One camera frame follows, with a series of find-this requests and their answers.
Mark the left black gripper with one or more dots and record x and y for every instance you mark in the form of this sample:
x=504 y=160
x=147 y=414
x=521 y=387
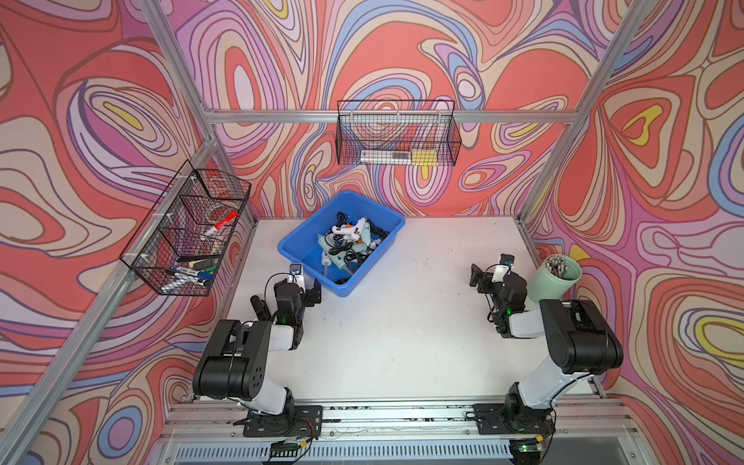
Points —
x=308 y=300

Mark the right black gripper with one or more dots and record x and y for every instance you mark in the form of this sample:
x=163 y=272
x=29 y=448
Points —
x=485 y=279

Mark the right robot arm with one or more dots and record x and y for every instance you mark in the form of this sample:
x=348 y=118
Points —
x=580 y=342

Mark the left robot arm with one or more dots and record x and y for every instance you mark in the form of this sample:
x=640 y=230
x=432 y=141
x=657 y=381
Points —
x=234 y=363

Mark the blue plastic storage box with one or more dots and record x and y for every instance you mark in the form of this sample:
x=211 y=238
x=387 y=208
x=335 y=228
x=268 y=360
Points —
x=301 y=245

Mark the yellow box in basket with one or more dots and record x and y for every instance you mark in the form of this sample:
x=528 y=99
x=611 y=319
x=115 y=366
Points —
x=424 y=157

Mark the white box in basket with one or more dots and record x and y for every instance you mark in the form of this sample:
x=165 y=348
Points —
x=385 y=157

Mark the green pen holder cup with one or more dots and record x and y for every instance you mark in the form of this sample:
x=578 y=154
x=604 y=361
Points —
x=554 y=278

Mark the blue marker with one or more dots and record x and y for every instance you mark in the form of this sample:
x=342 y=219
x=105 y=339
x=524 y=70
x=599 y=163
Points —
x=191 y=273

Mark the red marker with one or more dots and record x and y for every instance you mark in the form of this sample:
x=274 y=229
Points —
x=221 y=225

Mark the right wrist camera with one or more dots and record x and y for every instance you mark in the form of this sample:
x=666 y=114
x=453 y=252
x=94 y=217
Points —
x=502 y=268

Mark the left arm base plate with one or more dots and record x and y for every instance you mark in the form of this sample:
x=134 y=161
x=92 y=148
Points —
x=282 y=419

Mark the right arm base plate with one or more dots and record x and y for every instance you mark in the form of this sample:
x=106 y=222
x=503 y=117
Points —
x=500 y=419

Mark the left wire basket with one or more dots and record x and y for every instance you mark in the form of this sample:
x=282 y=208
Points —
x=196 y=199

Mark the wire basket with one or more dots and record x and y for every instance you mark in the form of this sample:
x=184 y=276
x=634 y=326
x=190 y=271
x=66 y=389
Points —
x=400 y=125
x=196 y=199

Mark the back wire basket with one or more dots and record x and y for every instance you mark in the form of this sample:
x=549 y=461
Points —
x=400 y=125

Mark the aluminium front rail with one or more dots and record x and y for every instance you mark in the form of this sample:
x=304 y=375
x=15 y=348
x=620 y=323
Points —
x=580 y=430

